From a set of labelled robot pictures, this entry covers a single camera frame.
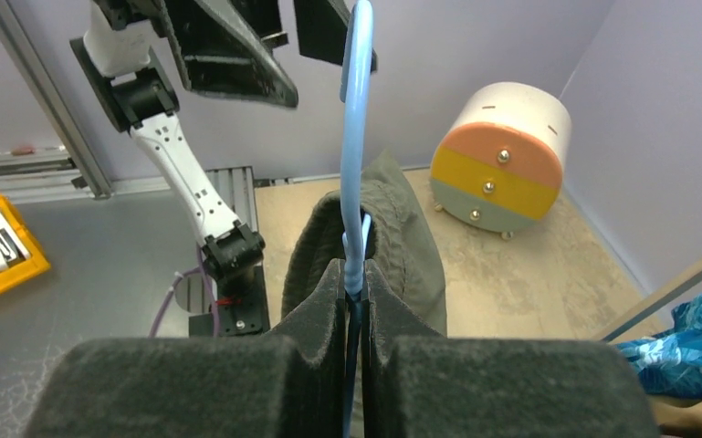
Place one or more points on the olive green shorts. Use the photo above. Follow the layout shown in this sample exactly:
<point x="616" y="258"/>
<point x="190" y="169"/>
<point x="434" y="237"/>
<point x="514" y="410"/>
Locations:
<point x="400" y="243"/>

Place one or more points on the brown shorts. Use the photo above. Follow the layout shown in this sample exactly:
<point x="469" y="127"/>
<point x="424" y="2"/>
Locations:
<point x="677" y="417"/>

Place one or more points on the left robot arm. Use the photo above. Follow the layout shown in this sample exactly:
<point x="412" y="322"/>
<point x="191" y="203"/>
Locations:
<point x="128" y="79"/>

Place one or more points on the aluminium frame profile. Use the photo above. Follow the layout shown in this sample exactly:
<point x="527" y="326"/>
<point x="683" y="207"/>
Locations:
<point x="45" y="151"/>

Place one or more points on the light blue hanger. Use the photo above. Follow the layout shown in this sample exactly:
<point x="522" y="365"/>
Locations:
<point x="355" y="82"/>

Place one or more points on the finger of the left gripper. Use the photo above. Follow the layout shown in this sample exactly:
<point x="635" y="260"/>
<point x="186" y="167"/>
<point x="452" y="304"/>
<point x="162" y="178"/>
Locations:
<point x="224" y="49"/>
<point x="322" y="26"/>

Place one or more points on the round pastel drawer box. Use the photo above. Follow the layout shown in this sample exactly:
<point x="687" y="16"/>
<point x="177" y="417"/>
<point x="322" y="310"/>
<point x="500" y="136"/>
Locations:
<point x="500" y="167"/>

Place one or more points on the blue patterned shorts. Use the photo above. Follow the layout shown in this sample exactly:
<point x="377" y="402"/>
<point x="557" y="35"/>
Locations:
<point x="669" y="363"/>

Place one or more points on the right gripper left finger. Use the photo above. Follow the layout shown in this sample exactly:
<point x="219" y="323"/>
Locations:
<point x="287" y="382"/>

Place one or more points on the yellow parts bin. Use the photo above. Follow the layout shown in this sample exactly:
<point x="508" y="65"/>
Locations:
<point x="3" y="254"/>

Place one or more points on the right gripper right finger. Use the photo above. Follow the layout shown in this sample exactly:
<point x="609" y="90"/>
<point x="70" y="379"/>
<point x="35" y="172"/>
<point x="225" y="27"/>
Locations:
<point x="419" y="383"/>

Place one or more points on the wooden clothes rack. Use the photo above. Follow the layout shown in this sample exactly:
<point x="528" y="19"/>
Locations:
<point x="689" y="278"/>

